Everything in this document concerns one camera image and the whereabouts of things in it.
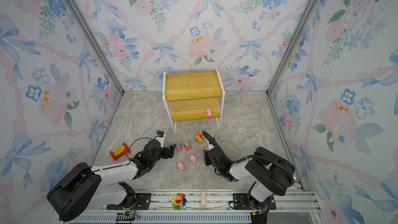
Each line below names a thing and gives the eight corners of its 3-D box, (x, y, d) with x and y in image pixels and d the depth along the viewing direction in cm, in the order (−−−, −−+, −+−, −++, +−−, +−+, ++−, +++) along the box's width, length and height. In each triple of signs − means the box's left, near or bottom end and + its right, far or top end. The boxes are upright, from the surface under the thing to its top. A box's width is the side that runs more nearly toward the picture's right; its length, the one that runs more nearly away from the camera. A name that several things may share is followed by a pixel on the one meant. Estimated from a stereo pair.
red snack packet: (114, 162, 88) (112, 159, 86) (111, 153, 91) (108, 151, 89) (131, 152, 92) (129, 149, 89) (127, 144, 95) (125, 141, 92)
